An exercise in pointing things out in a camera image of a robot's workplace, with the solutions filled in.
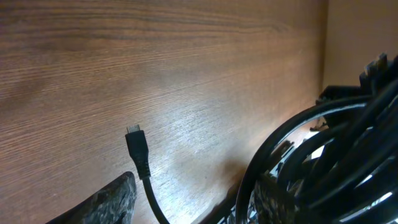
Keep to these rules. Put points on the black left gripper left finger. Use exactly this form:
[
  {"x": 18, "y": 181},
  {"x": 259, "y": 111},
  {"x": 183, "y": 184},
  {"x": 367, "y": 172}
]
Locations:
[{"x": 113, "y": 204}]

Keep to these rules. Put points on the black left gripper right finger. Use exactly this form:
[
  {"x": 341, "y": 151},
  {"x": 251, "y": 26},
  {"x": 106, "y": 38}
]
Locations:
[{"x": 268, "y": 203}]

